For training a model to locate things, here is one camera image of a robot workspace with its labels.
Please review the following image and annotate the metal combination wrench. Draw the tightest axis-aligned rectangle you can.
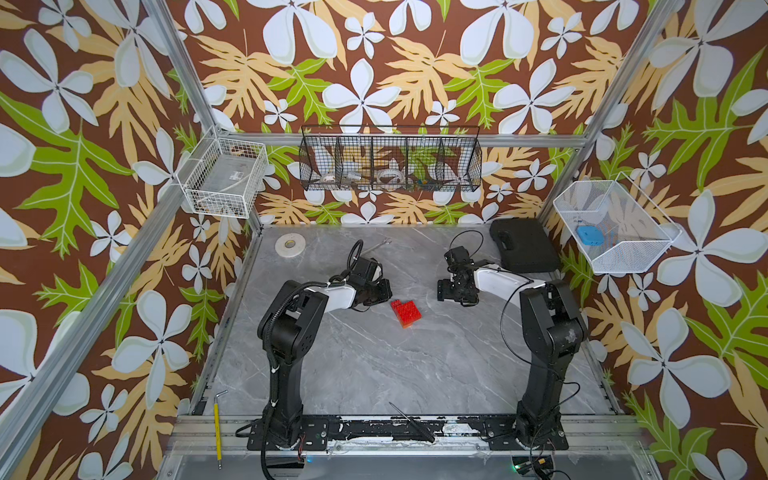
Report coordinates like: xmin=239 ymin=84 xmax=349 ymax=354
xmin=361 ymin=238 xmax=392 ymax=256

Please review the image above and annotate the aluminium frame post back right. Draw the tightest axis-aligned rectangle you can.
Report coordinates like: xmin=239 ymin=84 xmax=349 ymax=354
xmin=537 ymin=0 xmax=684 ymax=227

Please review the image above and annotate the black plastic case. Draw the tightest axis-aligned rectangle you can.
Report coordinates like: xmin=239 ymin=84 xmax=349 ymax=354
xmin=490 ymin=218 xmax=561 ymax=274

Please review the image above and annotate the aluminium frame post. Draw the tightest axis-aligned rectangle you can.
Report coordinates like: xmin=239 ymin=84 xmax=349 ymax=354
xmin=142 ymin=1 xmax=263 ymax=234
xmin=537 ymin=0 xmax=684 ymax=227

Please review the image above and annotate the aluminium frame post back left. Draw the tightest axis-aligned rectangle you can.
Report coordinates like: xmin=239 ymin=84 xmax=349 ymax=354
xmin=142 ymin=1 xmax=263 ymax=234

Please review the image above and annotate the white wire basket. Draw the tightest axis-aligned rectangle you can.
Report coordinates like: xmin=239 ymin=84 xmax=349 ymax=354
xmin=554 ymin=174 xmax=682 ymax=275
xmin=178 ymin=128 xmax=269 ymax=219

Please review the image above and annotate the black tool on rail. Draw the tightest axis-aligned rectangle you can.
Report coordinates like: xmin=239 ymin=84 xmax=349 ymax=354
xmin=389 ymin=402 xmax=436 ymax=443

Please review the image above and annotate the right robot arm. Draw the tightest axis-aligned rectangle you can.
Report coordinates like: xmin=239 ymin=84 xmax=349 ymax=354
xmin=437 ymin=246 xmax=587 ymax=449

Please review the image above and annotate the black wire basket centre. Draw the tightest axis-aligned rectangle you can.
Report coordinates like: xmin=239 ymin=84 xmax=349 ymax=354
xmin=298 ymin=125 xmax=482 ymax=192

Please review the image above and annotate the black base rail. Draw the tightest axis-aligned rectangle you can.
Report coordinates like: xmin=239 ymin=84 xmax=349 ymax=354
xmin=236 ymin=414 xmax=569 ymax=452

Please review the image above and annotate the white wire basket left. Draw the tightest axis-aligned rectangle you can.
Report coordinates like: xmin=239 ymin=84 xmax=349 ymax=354
xmin=178 ymin=128 xmax=269 ymax=219

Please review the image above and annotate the white wire basket right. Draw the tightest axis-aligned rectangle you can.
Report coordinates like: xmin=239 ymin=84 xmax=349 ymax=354
xmin=554 ymin=174 xmax=682 ymax=275

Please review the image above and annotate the yellow handled hex key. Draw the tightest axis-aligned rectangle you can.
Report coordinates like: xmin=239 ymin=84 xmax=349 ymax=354
xmin=213 ymin=389 xmax=228 ymax=471

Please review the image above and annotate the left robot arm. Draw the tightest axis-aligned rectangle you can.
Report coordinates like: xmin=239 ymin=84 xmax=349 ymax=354
xmin=258 ymin=257 xmax=392 ymax=447

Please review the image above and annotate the blue object in basket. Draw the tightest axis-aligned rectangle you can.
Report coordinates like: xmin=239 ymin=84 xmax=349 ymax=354
xmin=576 ymin=225 xmax=605 ymax=247

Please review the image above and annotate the white tape roll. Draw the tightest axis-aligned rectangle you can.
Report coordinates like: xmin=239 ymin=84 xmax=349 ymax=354
xmin=274 ymin=233 xmax=307 ymax=258

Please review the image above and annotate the red long lego brick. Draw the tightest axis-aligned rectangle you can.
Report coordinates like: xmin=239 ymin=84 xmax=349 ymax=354
xmin=390 ymin=300 xmax=421 ymax=322

